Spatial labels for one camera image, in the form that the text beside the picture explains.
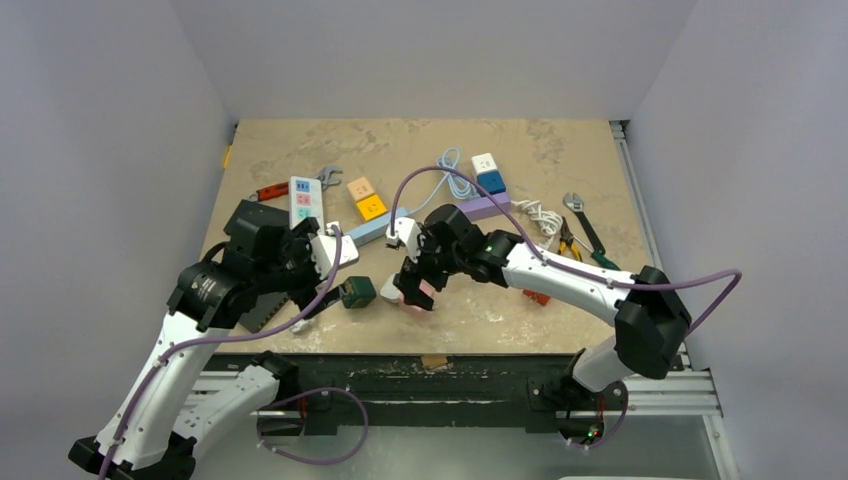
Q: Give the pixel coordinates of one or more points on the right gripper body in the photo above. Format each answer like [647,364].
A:
[420,273]

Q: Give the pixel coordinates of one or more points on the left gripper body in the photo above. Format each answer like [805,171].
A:
[294,269]

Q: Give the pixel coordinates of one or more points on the pink cube socket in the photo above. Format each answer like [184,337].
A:
[420,301]

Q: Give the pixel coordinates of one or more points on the dark green cube socket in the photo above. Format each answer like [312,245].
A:
[357,292]

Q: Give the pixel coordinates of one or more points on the red cube socket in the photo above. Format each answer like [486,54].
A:
[537,297]

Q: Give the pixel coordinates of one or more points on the yellow handled pliers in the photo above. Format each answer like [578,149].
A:
[567,242]

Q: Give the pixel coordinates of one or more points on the white adapter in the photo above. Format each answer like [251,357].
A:
[390,292]

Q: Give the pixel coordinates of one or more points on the white power strip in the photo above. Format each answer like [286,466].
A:
[305,200]

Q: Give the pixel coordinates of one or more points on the green handled screwdriver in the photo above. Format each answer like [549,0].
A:
[598,257]

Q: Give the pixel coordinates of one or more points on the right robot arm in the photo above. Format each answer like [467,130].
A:
[648,317]

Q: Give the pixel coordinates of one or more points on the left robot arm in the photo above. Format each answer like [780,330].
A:
[149,436]

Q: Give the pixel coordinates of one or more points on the dark blue cube socket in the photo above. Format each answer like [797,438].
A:
[492,182]

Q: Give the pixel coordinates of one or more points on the yellow cube socket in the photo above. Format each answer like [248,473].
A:
[371,208]

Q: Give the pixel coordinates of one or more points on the white cube socket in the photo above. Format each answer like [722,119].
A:
[483,163]

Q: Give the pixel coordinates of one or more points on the black box near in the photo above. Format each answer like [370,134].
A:
[266,308]

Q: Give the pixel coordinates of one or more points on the black box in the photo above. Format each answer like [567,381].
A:
[256,213]
[266,308]

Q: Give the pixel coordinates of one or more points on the purple power strip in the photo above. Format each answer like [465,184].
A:
[482,208]

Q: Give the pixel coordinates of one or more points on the black box far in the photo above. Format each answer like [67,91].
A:
[256,213]

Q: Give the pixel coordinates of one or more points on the light blue power strip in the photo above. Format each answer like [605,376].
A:
[370,231]

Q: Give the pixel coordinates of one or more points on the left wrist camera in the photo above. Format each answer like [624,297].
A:
[332,247]

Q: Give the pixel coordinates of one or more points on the silver black handled wrench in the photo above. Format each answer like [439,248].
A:
[575,203]

